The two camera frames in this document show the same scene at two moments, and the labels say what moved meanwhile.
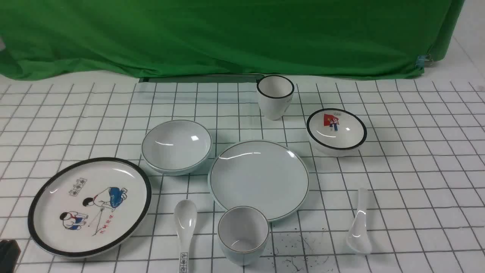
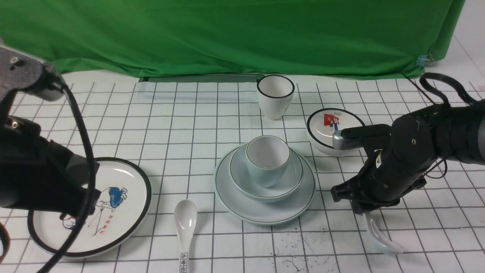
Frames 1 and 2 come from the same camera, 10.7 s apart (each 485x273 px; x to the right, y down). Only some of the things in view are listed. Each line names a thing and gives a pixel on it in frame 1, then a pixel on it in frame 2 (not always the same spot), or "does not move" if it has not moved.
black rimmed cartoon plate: x=85 y=206 does not move
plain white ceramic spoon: x=358 y=240 -> x=387 y=245
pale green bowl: x=176 y=147 -> x=290 y=185
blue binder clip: x=421 y=59 does not move
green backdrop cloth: x=371 y=39 does not move
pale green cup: x=243 y=232 -> x=268 y=157
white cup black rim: x=275 y=93 does not move
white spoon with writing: x=185 y=215 does not move
